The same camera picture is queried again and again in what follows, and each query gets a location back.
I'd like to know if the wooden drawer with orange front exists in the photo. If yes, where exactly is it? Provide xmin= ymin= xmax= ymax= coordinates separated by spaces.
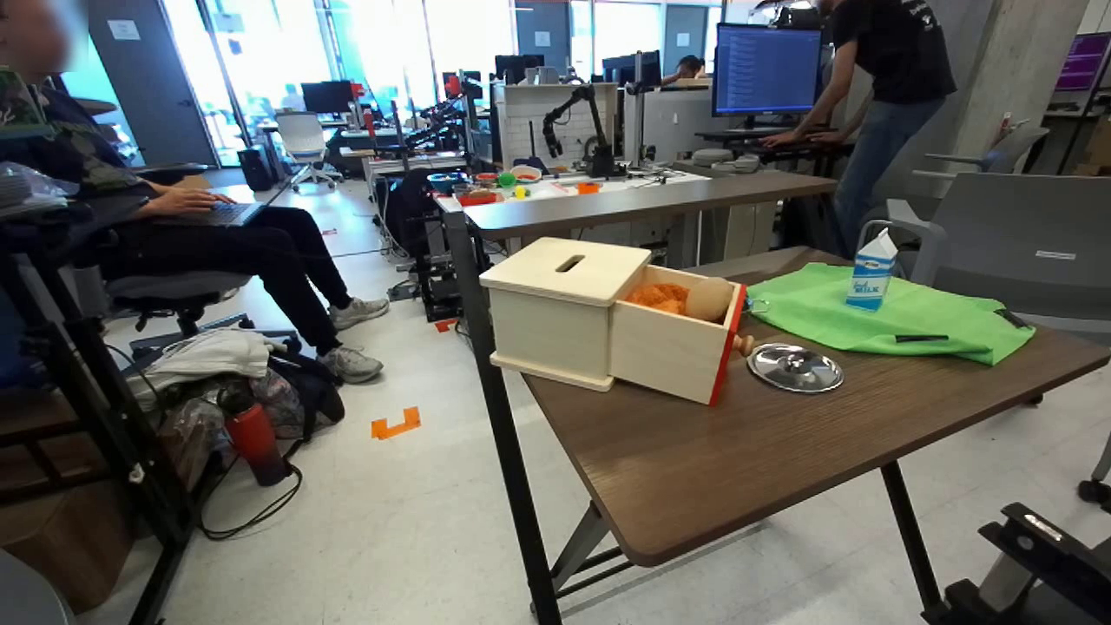
xmin=607 ymin=264 xmax=757 ymax=409

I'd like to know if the light wooden drawer cabinet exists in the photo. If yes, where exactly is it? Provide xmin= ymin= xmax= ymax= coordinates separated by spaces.
xmin=478 ymin=235 xmax=654 ymax=397

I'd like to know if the grey desk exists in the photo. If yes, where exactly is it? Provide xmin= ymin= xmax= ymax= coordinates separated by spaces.
xmin=433 ymin=167 xmax=839 ymax=271

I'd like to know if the green cloth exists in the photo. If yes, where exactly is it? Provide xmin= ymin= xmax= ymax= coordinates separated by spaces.
xmin=742 ymin=262 xmax=1038 ymax=373

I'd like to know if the black backpack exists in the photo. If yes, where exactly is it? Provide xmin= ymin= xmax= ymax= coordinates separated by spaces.
xmin=124 ymin=345 xmax=347 ymax=464

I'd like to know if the person's head behind monitors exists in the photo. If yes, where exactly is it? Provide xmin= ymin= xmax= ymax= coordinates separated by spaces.
xmin=663 ymin=53 xmax=710 ymax=89

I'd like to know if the seated person in dark clothes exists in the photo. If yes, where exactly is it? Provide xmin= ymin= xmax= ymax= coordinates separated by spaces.
xmin=0 ymin=0 xmax=393 ymax=388

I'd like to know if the white office chair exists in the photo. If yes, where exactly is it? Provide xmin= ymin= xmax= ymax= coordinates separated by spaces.
xmin=275 ymin=111 xmax=336 ymax=186

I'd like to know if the blue computer monitor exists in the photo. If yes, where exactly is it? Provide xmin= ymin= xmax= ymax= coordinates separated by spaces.
xmin=709 ymin=21 xmax=825 ymax=124

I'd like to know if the red water bottle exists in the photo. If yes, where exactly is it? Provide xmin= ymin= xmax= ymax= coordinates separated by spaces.
xmin=218 ymin=385 xmax=291 ymax=486

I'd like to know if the white cloth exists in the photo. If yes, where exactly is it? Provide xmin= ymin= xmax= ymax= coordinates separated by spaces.
xmin=137 ymin=325 xmax=275 ymax=394

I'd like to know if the black office chair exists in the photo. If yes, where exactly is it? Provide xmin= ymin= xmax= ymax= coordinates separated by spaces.
xmin=100 ymin=271 xmax=254 ymax=339

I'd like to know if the standing person in black shirt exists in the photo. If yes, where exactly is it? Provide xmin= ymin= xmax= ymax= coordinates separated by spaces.
xmin=759 ymin=0 xmax=957 ymax=262

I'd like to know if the black metal stand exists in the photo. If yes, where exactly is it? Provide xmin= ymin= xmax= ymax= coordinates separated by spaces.
xmin=0 ymin=247 xmax=202 ymax=625

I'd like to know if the grey chair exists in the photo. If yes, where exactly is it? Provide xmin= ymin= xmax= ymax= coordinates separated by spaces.
xmin=880 ymin=171 xmax=1111 ymax=339

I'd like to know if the black metal base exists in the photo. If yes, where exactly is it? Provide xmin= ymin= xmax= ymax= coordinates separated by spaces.
xmin=939 ymin=499 xmax=1111 ymax=625

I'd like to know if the brown cardboard box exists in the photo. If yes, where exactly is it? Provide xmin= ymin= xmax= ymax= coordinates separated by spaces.
xmin=0 ymin=484 xmax=136 ymax=618

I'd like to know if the black table leg frame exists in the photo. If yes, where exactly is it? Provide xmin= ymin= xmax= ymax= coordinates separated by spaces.
xmin=443 ymin=211 xmax=948 ymax=625

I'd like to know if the black floor cable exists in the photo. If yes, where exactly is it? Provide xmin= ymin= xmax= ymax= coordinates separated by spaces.
xmin=195 ymin=461 xmax=304 ymax=544

